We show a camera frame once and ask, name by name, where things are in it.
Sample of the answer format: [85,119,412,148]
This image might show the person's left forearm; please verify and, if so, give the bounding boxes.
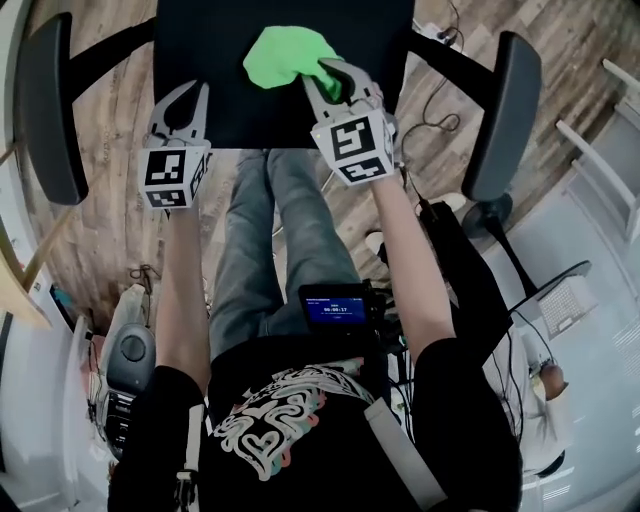
[154,207,214,397]

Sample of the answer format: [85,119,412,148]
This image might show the white hard-shell backpack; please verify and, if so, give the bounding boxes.
[102,284,158,459]

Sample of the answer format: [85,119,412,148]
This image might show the person's legs in jeans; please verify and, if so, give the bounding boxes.
[208,147,364,359]

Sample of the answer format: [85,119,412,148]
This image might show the black waist-mounted screen device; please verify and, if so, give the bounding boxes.
[298,282,389,334]

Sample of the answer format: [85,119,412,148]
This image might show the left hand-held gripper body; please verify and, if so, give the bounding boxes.
[137,128,214,212]

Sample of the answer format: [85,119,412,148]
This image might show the white table frame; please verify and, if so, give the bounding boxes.
[555,58,640,242]

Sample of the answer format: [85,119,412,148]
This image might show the person's right forearm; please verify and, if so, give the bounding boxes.
[369,172,459,367]

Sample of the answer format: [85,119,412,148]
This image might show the green wiping cloth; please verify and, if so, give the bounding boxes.
[242,25,347,104]

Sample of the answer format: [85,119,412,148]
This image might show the white power strip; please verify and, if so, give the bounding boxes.
[414,20,467,53]

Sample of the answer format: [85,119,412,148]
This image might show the black floor cable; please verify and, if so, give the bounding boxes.
[399,28,462,167]

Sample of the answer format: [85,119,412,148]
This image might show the curved wooden desk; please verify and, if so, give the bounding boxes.
[0,139,109,329]

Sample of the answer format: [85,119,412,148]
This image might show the person's black printed t-shirt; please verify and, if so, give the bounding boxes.
[107,332,524,512]

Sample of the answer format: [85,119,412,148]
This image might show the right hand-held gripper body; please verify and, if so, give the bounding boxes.
[309,98,401,188]

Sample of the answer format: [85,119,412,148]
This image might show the white perforated basket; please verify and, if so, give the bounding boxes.
[537,278,600,342]

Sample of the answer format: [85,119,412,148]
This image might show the grey harness strap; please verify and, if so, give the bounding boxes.
[174,402,207,512]
[363,398,449,507]

